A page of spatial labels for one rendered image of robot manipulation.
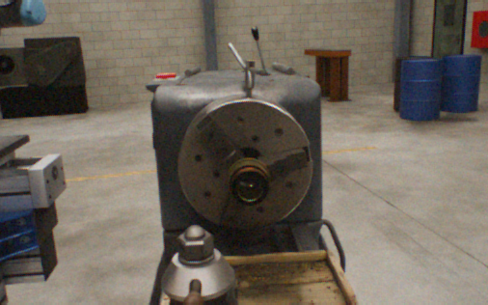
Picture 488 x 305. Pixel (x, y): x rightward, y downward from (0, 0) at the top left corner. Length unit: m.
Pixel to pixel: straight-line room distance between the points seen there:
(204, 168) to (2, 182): 0.44
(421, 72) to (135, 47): 6.35
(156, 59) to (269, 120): 9.95
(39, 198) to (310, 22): 10.82
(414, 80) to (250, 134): 6.37
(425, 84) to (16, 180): 6.66
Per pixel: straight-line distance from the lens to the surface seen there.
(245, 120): 1.04
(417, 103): 7.37
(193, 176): 1.07
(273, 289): 0.95
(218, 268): 0.49
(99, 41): 10.96
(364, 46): 12.26
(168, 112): 1.20
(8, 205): 1.14
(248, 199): 0.94
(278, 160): 1.00
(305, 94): 1.21
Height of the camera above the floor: 1.38
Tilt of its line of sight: 15 degrees down
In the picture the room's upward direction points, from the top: 3 degrees counter-clockwise
